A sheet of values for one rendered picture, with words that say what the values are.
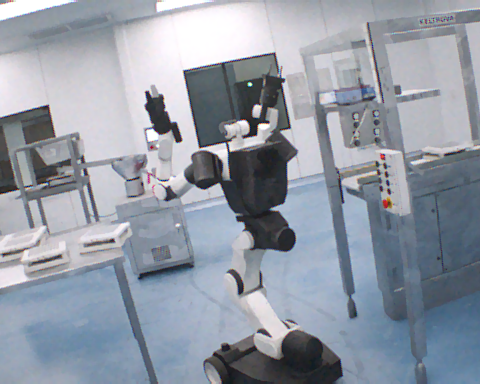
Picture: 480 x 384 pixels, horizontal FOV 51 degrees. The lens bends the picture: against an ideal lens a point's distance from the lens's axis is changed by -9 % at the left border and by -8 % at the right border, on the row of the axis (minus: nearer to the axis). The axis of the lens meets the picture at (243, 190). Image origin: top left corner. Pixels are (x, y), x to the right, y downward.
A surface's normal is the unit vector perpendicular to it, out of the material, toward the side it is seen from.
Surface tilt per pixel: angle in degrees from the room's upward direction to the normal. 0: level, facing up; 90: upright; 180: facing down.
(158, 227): 89
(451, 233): 90
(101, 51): 90
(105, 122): 90
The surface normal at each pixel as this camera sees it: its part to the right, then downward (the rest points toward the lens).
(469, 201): 0.18, 0.14
